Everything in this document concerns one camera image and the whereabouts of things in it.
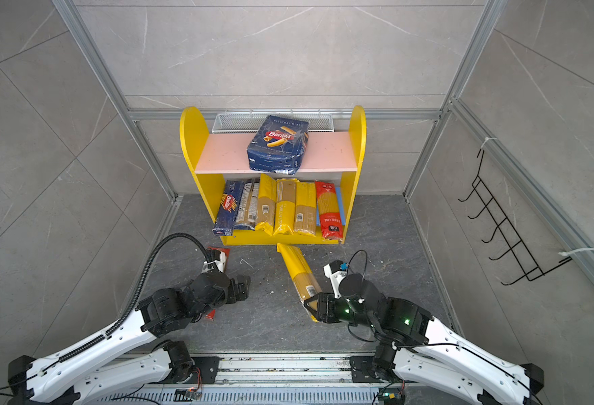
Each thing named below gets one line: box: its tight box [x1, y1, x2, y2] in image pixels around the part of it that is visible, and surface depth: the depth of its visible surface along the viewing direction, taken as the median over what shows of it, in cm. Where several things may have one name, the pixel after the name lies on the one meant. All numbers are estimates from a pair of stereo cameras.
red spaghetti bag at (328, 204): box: [315, 180, 344, 241], surface depth 95 cm
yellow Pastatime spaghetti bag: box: [274, 178, 298, 236], surface depth 95 cm
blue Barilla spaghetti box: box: [211, 179, 245, 237], surface depth 93 cm
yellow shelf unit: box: [178, 105, 368, 246], surface depth 78 cm
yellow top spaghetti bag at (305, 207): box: [293, 181, 317, 238], surface depth 95 cm
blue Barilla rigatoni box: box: [247, 114, 310, 176], surface depth 71 cm
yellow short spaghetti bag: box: [254, 173, 276, 236], surface depth 94 cm
